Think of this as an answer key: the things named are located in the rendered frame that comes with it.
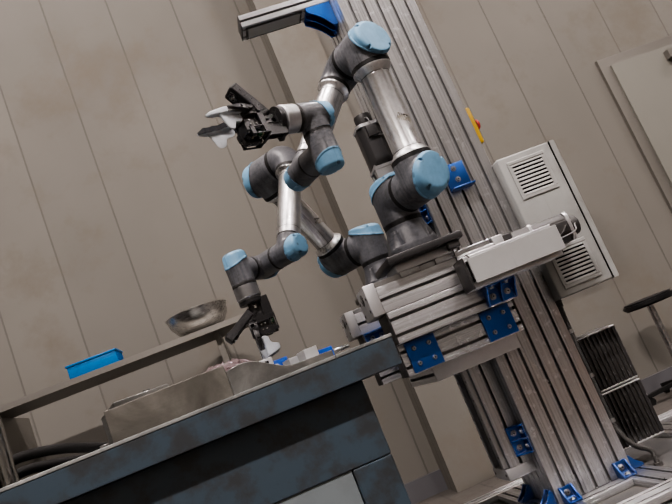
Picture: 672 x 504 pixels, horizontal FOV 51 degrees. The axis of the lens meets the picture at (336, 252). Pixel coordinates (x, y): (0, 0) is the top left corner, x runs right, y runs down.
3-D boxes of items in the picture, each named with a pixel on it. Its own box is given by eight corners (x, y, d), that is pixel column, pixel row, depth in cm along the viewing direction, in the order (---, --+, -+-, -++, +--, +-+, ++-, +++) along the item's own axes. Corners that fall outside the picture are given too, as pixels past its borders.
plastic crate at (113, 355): (127, 365, 382) (122, 350, 384) (120, 362, 365) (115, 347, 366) (78, 384, 378) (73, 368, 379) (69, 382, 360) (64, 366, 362)
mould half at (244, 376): (302, 389, 187) (287, 350, 189) (340, 371, 165) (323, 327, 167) (115, 463, 164) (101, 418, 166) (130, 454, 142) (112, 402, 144)
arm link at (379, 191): (405, 225, 212) (388, 185, 215) (432, 207, 201) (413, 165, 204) (375, 233, 205) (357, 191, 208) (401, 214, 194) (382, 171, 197)
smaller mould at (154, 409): (239, 407, 129) (226, 371, 131) (237, 405, 115) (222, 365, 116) (132, 451, 125) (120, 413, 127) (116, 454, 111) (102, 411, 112)
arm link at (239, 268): (250, 247, 217) (231, 248, 210) (263, 279, 215) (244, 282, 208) (234, 257, 221) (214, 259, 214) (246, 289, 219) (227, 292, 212)
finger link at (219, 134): (204, 149, 167) (240, 138, 170) (195, 129, 169) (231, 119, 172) (204, 156, 170) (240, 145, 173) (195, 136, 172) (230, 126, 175)
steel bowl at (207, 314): (235, 326, 400) (227, 305, 403) (232, 317, 367) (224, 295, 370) (177, 348, 395) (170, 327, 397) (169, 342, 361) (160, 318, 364)
